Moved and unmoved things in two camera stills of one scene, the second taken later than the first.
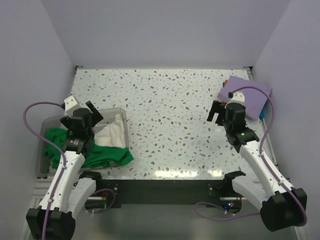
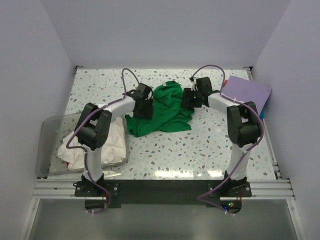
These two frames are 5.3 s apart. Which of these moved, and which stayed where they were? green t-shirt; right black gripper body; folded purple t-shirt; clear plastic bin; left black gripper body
Moved: left black gripper body; right black gripper body; green t-shirt
Stayed: clear plastic bin; folded purple t-shirt
